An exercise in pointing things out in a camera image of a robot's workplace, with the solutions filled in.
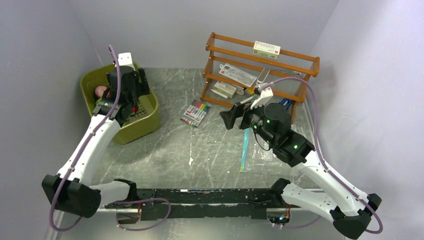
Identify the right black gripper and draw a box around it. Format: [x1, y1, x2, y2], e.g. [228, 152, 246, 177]
[219, 97, 277, 146]

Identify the purple onion toy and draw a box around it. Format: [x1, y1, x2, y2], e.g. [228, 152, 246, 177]
[94, 85, 108, 99]

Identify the clear zip bag blue zipper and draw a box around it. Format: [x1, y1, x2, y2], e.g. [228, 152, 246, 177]
[240, 128, 283, 176]

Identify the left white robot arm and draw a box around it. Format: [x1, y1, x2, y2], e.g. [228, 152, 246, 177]
[41, 65, 150, 218]

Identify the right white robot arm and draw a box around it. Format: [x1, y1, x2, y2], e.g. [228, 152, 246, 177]
[219, 103, 382, 240]

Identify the small white box lower shelf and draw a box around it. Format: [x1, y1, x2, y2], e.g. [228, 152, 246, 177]
[211, 81, 237, 99]

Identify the orange wooden shelf rack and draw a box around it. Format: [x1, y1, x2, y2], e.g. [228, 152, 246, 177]
[200, 32, 320, 116]

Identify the pack of coloured markers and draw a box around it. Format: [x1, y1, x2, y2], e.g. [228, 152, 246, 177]
[180, 100, 211, 128]

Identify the blue stapler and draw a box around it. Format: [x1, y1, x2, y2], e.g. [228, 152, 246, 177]
[279, 98, 293, 112]

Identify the flat white packaged item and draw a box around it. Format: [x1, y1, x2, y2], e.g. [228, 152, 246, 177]
[218, 63, 258, 87]

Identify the white green box on shelf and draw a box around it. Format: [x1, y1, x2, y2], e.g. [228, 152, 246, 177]
[252, 41, 281, 60]

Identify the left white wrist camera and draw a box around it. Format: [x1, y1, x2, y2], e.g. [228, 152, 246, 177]
[117, 52, 136, 70]

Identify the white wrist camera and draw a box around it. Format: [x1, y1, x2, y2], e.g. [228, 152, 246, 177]
[117, 52, 136, 70]
[250, 87, 274, 110]

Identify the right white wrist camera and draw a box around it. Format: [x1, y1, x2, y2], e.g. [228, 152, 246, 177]
[250, 87, 274, 110]

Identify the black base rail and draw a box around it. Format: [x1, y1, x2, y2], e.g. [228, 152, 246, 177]
[104, 188, 288, 221]

